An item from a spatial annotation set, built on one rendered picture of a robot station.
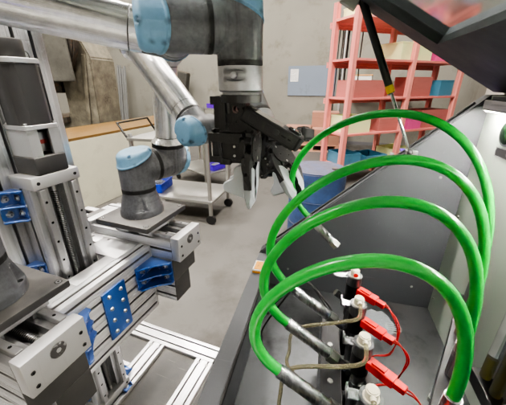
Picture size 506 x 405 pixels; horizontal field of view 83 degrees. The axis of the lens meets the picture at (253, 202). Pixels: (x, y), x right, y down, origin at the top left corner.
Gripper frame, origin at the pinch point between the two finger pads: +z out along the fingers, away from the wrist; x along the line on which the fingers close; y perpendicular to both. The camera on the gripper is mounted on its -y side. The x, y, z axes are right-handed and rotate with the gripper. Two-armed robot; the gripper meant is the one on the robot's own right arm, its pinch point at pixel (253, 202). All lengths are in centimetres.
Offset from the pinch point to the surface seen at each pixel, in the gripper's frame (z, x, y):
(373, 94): -7, -424, -77
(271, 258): 0.3, 17.9, -7.0
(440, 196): 6, -30, -44
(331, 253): 27.7, -29.8, -18.0
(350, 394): 13.0, 25.4, -18.3
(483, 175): -8.3, 0.5, -37.1
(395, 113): -16.8, -5.0, -24.0
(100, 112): 22, -379, 360
